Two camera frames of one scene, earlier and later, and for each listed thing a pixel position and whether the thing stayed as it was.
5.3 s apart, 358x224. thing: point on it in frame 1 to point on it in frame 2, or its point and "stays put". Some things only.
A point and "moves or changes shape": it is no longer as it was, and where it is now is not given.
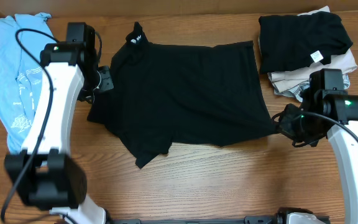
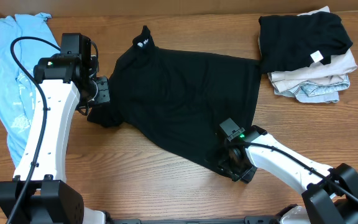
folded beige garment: x=281 y=80 stays put
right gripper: x=286 y=127 to x=227 y=167
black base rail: x=254 y=219 stays put
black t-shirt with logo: x=158 y=95 moves or changes shape
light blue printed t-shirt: x=18 y=71 stays put
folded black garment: x=289 y=42 stays put
